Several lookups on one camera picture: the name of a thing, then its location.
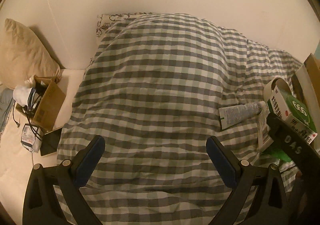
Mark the white cream tube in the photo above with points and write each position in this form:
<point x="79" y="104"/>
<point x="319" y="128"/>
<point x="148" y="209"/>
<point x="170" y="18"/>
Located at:
<point x="232" y="115"/>

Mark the white patterned pillow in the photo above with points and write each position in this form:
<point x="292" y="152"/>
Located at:
<point x="105" y="21"/>

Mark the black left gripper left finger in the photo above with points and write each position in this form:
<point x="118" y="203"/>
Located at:
<point x="41" y="205"/>

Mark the beige pillow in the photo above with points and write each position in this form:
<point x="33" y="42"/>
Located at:
<point x="23" y="55"/>

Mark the small cardboard box with clutter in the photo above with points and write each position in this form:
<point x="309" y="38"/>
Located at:
<point x="45" y="103"/>

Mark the green white 999 medicine box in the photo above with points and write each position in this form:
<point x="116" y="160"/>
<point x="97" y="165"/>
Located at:
<point x="292" y="112"/>

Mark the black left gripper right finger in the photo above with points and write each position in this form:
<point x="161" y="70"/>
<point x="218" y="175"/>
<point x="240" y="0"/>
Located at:
<point x="269" y="205"/>

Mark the open cardboard storage box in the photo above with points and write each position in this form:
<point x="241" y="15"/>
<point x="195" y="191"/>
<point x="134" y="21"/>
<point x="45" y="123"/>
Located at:
<point x="305" y="83"/>

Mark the grey white checkered duvet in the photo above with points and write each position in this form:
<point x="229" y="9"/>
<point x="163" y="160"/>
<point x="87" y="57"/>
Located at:
<point x="153" y="90"/>

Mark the white leaflet packet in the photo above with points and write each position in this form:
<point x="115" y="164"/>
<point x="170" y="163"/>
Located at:
<point x="264" y="140"/>

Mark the black tablet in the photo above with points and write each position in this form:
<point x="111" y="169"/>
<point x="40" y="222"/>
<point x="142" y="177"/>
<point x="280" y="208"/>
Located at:
<point x="50" y="142"/>

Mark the white plastic packet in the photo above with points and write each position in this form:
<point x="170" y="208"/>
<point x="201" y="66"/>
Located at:
<point x="31" y="138"/>

